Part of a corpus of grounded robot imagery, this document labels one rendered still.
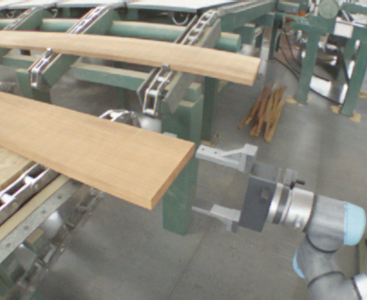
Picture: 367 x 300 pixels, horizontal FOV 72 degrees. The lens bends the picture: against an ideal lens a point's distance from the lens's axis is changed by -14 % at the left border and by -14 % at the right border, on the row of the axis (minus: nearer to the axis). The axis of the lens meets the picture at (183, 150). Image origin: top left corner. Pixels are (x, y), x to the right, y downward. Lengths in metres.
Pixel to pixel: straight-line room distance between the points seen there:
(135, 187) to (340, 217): 0.37
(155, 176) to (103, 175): 0.10
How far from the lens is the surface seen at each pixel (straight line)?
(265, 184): 0.50
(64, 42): 1.41
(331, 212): 0.53
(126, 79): 1.24
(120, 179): 0.56
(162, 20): 2.08
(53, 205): 0.62
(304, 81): 3.19
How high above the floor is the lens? 1.24
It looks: 35 degrees down
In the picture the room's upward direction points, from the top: 2 degrees clockwise
